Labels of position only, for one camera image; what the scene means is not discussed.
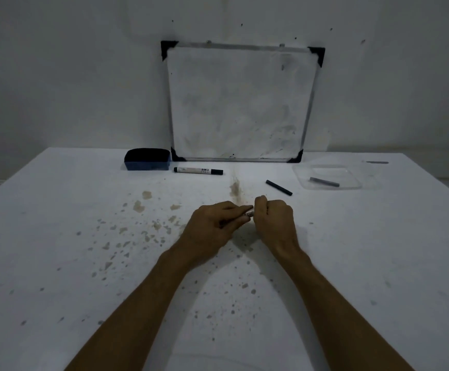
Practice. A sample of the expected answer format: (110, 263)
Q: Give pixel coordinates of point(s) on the person's right forearm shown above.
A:
(340, 312)

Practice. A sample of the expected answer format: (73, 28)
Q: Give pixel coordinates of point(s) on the person's left hand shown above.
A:
(205, 229)

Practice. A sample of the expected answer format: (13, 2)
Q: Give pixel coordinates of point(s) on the person's left forearm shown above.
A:
(131, 312)

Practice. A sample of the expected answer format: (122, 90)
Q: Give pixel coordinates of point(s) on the person's left thumb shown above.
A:
(232, 218)

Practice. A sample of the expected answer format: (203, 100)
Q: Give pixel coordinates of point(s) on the person's right hand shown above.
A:
(276, 226)

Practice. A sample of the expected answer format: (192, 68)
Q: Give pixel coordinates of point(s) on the white marker pen black cap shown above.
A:
(198, 171)

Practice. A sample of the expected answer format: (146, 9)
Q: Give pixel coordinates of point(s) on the black marker refill stick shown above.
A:
(279, 187)

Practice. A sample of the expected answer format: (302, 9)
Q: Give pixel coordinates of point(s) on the silver marker pen body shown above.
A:
(248, 213)

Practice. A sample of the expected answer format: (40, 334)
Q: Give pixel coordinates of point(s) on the blue whiteboard eraser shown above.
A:
(147, 159)

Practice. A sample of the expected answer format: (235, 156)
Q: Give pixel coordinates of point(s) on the clear plastic tray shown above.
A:
(330, 176)

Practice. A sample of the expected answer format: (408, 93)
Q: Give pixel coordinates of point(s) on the white framed whiteboard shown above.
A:
(241, 104)

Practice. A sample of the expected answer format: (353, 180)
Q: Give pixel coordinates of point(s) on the person's right thumb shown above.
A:
(260, 207)

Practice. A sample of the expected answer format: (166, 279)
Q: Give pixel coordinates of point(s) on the grey marker refill stick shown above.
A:
(325, 182)

